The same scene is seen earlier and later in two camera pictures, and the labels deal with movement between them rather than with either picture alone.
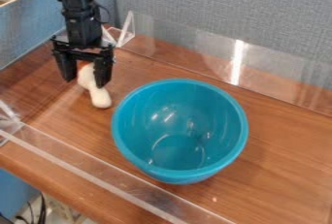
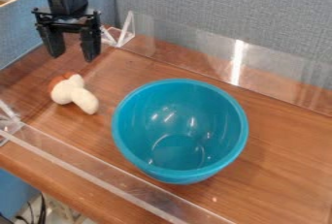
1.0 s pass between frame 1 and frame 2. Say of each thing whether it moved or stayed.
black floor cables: stayed
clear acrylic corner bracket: stayed
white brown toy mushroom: moved
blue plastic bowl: stayed
